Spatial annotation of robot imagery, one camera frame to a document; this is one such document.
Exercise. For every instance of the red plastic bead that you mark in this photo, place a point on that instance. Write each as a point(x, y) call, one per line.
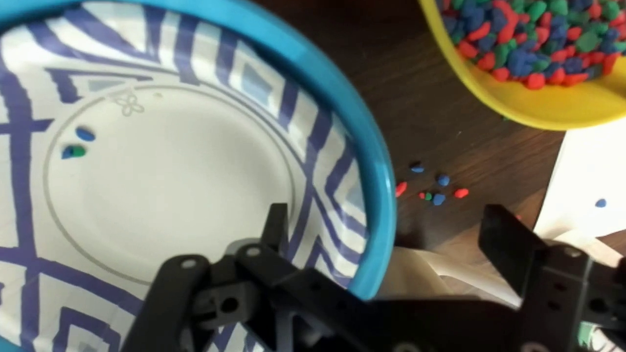
point(460, 191)
point(401, 188)

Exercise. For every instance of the white paper sheet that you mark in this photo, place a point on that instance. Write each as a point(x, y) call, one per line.
point(587, 168)

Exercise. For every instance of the beige paper napkin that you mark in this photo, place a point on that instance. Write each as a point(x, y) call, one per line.
point(442, 276)

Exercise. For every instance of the blue bowl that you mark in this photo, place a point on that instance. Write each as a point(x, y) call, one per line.
point(364, 137)

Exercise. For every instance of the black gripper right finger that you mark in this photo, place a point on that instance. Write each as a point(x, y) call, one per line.
point(567, 299)

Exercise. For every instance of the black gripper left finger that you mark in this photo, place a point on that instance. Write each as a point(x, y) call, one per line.
point(195, 305)

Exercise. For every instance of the yellow bowl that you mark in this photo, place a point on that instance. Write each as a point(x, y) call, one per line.
point(553, 103)

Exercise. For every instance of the colourful beads filling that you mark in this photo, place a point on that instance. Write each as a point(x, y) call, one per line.
point(534, 39)

